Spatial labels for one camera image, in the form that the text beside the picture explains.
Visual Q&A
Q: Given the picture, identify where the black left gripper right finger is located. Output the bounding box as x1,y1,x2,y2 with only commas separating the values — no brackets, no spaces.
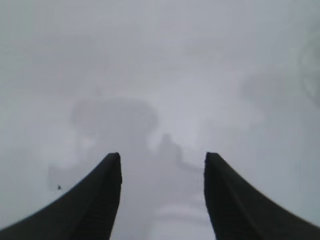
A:
203,151,320,240

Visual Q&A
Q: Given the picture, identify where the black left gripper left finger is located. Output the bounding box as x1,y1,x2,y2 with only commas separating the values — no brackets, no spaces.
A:
0,151,123,240

